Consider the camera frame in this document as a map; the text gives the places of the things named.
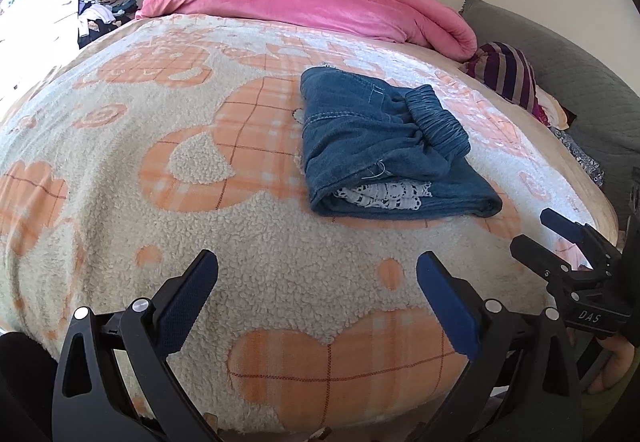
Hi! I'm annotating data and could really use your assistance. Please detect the grey quilted headboard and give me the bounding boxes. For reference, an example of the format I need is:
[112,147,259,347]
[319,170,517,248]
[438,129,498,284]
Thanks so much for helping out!
[459,0,640,233]

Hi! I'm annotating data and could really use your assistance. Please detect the dark floral cloth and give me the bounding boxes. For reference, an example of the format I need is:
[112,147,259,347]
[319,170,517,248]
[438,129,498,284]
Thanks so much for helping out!
[552,126,607,189]

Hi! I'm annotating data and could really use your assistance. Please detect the person's black trousers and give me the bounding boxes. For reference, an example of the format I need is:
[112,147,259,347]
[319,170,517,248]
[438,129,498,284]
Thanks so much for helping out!
[0,331,57,442]

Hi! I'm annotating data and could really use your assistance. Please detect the blue denim pants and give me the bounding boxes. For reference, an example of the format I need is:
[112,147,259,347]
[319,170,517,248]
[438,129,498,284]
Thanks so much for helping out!
[299,64,503,221]

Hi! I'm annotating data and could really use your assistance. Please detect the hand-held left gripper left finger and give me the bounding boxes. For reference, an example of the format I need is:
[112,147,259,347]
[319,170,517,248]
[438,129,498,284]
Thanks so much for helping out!
[52,249,221,442]

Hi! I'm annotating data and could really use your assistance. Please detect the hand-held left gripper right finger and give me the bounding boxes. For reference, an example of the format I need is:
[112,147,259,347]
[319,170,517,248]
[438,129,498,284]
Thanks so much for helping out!
[416,251,584,442]

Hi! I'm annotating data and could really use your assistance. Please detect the pile of clothes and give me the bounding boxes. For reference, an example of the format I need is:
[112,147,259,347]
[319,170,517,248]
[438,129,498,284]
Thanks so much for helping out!
[77,0,140,45]

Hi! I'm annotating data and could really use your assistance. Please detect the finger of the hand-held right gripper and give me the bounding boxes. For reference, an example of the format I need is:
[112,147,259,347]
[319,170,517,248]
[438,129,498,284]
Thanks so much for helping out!
[509,234,577,281]
[540,208,602,249]

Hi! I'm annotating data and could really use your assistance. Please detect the pink duvet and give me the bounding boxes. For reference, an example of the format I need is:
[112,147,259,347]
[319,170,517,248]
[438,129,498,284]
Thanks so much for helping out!
[135,0,478,62]

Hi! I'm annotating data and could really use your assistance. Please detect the white dresser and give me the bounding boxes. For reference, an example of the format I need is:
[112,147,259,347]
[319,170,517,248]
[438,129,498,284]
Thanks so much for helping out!
[0,0,82,102]

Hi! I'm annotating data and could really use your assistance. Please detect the cream orange fleece blanket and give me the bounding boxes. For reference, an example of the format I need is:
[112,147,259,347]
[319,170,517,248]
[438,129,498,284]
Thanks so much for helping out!
[0,12,618,435]

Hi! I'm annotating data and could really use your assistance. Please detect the cream pillow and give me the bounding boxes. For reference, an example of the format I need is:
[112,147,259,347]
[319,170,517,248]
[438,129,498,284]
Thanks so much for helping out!
[534,89,572,130]

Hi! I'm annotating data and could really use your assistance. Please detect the purple striped cloth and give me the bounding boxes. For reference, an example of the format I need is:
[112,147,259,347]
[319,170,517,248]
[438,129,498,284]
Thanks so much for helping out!
[462,40,551,127]

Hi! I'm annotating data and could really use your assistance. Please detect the person's right hand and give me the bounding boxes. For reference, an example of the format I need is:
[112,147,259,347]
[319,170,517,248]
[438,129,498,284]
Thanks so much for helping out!
[567,326,640,390]

